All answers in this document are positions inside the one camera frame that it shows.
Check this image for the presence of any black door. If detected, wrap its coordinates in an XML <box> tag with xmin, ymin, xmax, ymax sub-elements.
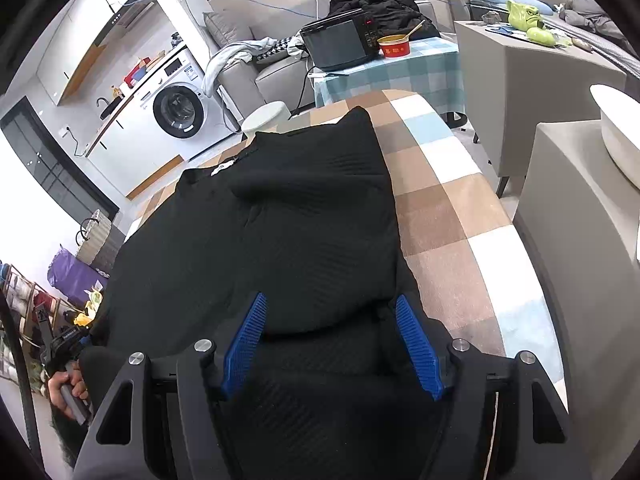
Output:
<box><xmin>0</xmin><ymin>96</ymin><xmax>121</xmax><ymax>224</ymax></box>

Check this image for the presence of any person's left hand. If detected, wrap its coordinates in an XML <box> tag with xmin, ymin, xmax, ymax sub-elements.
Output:
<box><xmin>45</xmin><ymin>367</ymin><xmax>91</xmax><ymax>412</ymax></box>

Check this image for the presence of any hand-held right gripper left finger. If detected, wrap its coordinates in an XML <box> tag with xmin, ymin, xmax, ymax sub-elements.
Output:
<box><xmin>74</xmin><ymin>292</ymin><xmax>268</xmax><ymax>480</ymax></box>

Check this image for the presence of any white base cabinet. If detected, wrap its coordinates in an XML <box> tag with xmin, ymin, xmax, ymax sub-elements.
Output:
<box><xmin>82</xmin><ymin>85</ymin><xmax>187</xmax><ymax>183</ymax></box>

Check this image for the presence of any teal checked tablecloth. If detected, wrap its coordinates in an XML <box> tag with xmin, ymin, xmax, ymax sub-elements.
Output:
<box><xmin>312</xmin><ymin>37</ymin><xmax>466</xmax><ymax>122</ymax></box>

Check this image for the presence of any white round stool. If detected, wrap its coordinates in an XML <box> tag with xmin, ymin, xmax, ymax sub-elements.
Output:
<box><xmin>241</xmin><ymin>101</ymin><xmax>291</xmax><ymax>137</ymax></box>

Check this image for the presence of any grey chair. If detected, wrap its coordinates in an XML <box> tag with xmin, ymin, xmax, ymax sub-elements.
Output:
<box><xmin>514</xmin><ymin>120</ymin><xmax>640</xmax><ymax>411</ymax></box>

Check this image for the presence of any white wall cabinet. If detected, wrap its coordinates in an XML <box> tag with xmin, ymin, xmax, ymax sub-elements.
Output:
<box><xmin>35</xmin><ymin>0</ymin><xmax>162</xmax><ymax>107</ymax></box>

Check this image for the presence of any white washing machine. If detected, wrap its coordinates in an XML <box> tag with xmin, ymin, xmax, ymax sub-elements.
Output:
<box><xmin>134</xmin><ymin>45</ymin><xmax>241</xmax><ymax>161</ymax></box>

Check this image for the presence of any black knit sweater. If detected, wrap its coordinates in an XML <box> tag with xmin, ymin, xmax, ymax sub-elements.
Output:
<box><xmin>77</xmin><ymin>106</ymin><xmax>498</xmax><ymax>480</ymax></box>

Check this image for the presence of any red paper bowl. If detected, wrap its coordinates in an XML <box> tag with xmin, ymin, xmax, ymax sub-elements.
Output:
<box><xmin>377</xmin><ymin>34</ymin><xmax>412</xmax><ymax>60</ymax></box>

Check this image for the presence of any person's left forearm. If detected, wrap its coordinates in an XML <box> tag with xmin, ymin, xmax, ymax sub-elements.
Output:
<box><xmin>49</xmin><ymin>402</ymin><xmax>92</xmax><ymax>467</ymax></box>

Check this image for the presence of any black countertop oven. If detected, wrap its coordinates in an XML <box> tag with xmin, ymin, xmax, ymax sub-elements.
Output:
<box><xmin>299</xmin><ymin>9</ymin><xmax>384</xmax><ymax>72</ymax></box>

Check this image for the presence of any green mask toy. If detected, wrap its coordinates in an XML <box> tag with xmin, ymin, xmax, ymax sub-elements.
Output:
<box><xmin>506</xmin><ymin>0</ymin><xmax>547</xmax><ymax>29</ymax></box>

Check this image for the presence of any white basin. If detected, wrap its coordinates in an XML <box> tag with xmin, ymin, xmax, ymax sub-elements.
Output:
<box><xmin>590</xmin><ymin>84</ymin><xmax>640</xmax><ymax>184</ymax></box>

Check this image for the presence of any pile of black clothes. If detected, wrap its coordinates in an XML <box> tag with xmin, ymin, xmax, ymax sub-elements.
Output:
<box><xmin>327</xmin><ymin>0</ymin><xmax>442</xmax><ymax>41</ymax></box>

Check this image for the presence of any purple bag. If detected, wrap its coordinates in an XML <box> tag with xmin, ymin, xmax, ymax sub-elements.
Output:
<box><xmin>47</xmin><ymin>245</ymin><xmax>109</xmax><ymax>307</ymax></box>

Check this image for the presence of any red box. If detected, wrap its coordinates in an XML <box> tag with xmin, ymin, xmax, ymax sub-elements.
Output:
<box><xmin>123</xmin><ymin>59</ymin><xmax>151</xmax><ymax>89</ymax></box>

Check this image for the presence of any grey sofa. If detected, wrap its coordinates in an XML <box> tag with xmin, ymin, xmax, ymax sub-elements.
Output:
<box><xmin>202</xmin><ymin>0</ymin><xmax>451</xmax><ymax>117</ymax></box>

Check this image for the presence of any houndstooth pillow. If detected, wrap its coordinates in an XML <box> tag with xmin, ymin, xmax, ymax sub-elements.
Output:
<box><xmin>255</xmin><ymin>35</ymin><xmax>307</xmax><ymax>64</ymax></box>

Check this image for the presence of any blue cable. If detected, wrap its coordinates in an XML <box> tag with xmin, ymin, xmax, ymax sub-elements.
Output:
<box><xmin>179</xmin><ymin>0</ymin><xmax>322</xmax><ymax>17</ymax></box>

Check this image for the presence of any grey side cabinet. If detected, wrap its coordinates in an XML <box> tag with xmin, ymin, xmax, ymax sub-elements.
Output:
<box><xmin>453</xmin><ymin>20</ymin><xmax>628</xmax><ymax>197</ymax></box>

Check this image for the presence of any woven laundry basket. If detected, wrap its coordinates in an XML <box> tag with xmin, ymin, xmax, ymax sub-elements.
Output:
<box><xmin>76</xmin><ymin>209</ymin><xmax>127</xmax><ymax>272</ymax></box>

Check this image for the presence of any grey white garment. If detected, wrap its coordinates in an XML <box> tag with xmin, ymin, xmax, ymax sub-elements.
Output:
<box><xmin>204</xmin><ymin>37</ymin><xmax>279</xmax><ymax>97</ymax></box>

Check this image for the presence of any checkered tablecloth table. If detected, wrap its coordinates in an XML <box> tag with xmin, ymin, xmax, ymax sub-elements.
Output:
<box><xmin>125</xmin><ymin>89</ymin><xmax>568</xmax><ymax>411</ymax></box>

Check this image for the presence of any shoe rack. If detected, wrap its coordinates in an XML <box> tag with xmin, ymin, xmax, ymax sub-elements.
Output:
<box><xmin>0</xmin><ymin>260</ymin><xmax>77</xmax><ymax>393</ymax></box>

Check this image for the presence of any grey jacket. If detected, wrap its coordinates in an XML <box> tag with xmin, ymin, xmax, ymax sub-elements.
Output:
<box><xmin>556</xmin><ymin>0</ymin><xmax>632</xmax><ymax>37</ymax></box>

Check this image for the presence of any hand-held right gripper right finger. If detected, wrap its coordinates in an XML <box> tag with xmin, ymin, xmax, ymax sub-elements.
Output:
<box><xmin>395</xmin><ymin>294</ymin><xmax>593</xmax><ymax>480</ymax></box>

